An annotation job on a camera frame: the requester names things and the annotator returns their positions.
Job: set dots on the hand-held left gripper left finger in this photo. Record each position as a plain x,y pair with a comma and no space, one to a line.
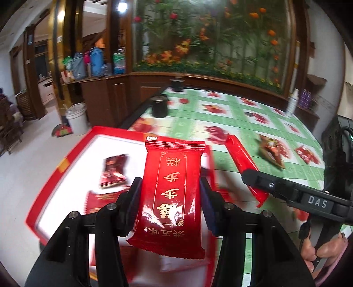
132,204

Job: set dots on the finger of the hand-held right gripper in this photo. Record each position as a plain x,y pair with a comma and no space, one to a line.
264,185

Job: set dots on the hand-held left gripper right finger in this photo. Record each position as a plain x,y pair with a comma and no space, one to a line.
211,207

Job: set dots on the large red snack packet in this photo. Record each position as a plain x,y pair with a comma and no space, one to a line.
240,157
171,193

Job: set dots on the small red picture snack packet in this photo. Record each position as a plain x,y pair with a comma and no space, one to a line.
113,171

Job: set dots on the red and white box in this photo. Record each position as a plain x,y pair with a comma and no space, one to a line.
118,146

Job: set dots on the person's right hand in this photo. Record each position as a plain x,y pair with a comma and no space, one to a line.
331,247

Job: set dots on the brown gold snack packet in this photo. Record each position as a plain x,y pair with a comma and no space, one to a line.
269,150

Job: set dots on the purple bottle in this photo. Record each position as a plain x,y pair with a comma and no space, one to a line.
302,99
308,100

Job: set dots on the white spray bottle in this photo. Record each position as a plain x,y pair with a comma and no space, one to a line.
291,103

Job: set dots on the wooden corner shelf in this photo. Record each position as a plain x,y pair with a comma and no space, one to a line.
314,91

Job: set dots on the red dustpan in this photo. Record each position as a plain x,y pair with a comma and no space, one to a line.
62,131

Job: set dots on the black jar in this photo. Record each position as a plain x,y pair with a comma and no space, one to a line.
177,83
160,106

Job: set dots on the white plastic bucket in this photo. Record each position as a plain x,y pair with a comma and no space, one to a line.
77,118

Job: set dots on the wooden cabinet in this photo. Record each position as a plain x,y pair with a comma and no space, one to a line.
104,95

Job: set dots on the green plastic pack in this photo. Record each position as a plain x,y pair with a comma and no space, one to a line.
119,61

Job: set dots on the blue thermos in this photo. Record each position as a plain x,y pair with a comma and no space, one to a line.
96,62

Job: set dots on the wooden chair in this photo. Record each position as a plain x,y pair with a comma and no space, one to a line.
8,124

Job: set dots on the grey-blue thermos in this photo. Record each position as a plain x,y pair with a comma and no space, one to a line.
77,66

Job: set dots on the magenta thermos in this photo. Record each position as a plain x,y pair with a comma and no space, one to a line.
87,60

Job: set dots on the floral glass wall panel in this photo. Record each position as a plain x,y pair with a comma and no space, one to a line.
220,33

